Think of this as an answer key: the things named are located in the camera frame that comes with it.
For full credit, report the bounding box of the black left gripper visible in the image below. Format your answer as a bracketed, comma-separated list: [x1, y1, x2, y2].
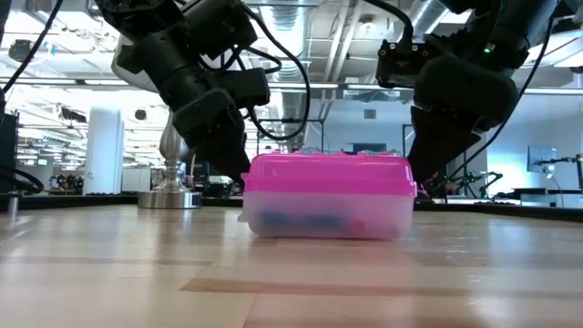
[171, 88, 252, 186]

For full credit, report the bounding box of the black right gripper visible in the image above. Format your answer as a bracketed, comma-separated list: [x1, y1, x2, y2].
[407, 54, 520, 183]

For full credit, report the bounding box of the clear box with pink lid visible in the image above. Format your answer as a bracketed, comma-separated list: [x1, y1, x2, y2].
[237, 151, 418, 241]

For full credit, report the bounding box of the white shade silver table lamp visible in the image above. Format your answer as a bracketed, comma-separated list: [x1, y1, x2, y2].
[110, 34, 203, 210]

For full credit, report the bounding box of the white cabinet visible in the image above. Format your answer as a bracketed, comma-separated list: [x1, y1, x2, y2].
[120, 167, 152, 193]

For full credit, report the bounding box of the white pillar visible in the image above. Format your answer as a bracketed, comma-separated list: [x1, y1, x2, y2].
[84, 107, 125, 196]

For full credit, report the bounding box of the black monitor stand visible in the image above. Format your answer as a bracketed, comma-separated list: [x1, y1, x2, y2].
[532, 154, 583, 192]

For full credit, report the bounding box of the black ceiling fixture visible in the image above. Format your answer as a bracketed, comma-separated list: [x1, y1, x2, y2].
[7, 38, 36, 64]

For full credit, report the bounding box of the long black arm cable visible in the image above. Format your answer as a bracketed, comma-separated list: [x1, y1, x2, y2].
[439, 8, 559, 192]

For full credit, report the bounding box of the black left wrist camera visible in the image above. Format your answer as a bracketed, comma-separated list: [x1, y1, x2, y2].
[213, 67, 271, 109]

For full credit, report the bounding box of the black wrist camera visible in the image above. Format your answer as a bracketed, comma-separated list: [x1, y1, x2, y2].
[375, 39, 438, 88]
[213, 67, 271, 109]

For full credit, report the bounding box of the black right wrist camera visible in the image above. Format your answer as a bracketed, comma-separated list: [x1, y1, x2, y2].
[375, 39, 438, 88]

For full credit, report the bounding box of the black aluminium table frame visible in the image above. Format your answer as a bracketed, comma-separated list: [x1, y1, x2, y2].
[0, 193, 583, 224]

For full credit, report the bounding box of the pale wall monitor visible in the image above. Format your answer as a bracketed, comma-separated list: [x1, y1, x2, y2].
[527, 145, 557, 174]

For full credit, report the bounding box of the silver ventilation duct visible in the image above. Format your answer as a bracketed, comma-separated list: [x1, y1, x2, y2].
[259, 0, 312, 147]

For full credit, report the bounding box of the thick black looped cable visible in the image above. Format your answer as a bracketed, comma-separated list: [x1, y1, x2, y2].
[0, 163, 46, 195]

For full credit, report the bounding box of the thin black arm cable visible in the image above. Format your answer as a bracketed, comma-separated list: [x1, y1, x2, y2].
[2, 0, 65, 95]

